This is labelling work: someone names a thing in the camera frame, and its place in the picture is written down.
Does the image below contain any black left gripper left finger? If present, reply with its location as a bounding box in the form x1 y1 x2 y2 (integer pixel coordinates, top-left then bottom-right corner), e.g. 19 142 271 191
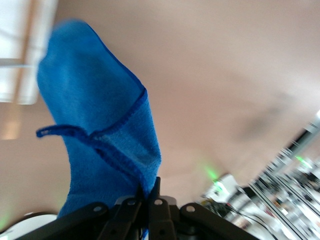
14 185 146 240

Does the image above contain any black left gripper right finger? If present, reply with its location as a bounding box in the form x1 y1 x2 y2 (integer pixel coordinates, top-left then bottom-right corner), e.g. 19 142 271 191
147 176 261 240

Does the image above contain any blue microfiber towel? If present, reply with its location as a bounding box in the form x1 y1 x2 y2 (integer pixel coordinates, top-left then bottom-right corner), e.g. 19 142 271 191
36 18 163 240

